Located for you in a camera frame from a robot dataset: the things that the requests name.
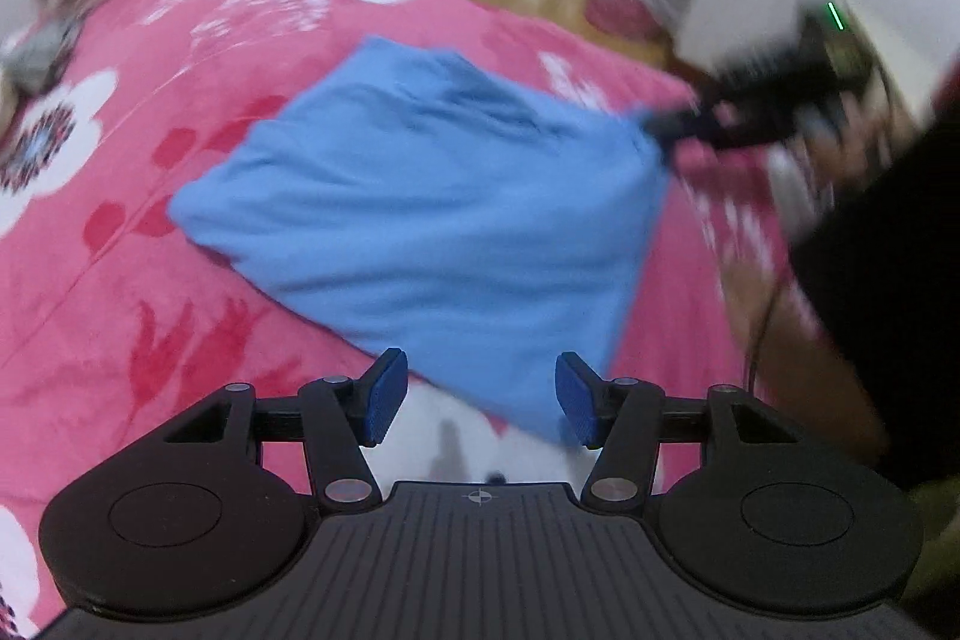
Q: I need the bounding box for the person's black clothing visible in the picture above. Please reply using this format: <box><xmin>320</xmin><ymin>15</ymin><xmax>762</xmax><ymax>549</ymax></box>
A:
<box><xmin>787</xmin><ymin>77</ymin><xmax>960</xmax><ymax>495</ymax></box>

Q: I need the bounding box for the light blue t-shirt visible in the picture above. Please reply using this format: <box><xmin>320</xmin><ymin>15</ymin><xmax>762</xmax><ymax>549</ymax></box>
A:
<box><xmin>169</xmin><ymin>36</ymin><xmax>676</xmax><ymax>446</ymax></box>

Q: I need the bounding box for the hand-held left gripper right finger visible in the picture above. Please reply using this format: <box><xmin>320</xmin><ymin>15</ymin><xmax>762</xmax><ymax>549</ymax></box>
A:
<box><xmin>555</xmin><ymin>350</ymin><xmax>805</xmax><ymax>513</ymax></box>

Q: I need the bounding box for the person's right hand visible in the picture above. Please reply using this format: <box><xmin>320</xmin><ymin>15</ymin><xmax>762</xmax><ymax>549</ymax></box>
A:
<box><xmin>799</xmin><ymin>106</ymin><xmax>901</xmax><ymax>202</ymax></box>

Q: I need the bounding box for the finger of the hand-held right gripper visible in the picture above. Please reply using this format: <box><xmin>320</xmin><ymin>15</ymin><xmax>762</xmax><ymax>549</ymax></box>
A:
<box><xmin>637</xmin><ymin>102</ymin><xmax>726</xmax><ymax>148</ymax></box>

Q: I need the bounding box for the grey hoodie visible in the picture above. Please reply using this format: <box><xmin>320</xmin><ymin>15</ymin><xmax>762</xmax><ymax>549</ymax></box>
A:
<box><xmin>0</xmin><ymin>17</ymin><xmax>83</xmax><ymax>94</ymax></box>

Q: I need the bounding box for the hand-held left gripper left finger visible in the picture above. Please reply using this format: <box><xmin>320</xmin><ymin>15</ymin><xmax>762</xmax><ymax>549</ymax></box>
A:
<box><xmin>162</xmin><ymin>346</ymin><xmax>411</xmax><ymax>513</ymax></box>

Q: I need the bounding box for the pink floral blanket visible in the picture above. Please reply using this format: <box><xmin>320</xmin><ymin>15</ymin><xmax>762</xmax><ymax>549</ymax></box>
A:
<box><xmin>0</xmin><ymin>0</ymin><xmax>826</xmax><ymax>640</ymax></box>

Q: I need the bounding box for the thin black cable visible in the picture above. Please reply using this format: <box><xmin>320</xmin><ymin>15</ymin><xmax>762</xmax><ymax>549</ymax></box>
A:
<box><xmin>744</xmin><ymin>276</ymin><xmax>785</xmax><ymax>395</ymax></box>

